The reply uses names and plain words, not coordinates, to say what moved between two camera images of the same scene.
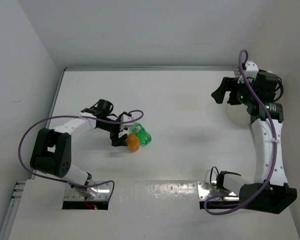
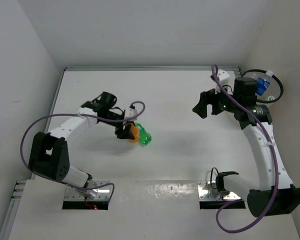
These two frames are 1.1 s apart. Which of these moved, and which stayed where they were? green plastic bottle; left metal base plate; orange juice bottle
Moved: orange juice bottle
Stayed: left metal base plate; green plastic bottle
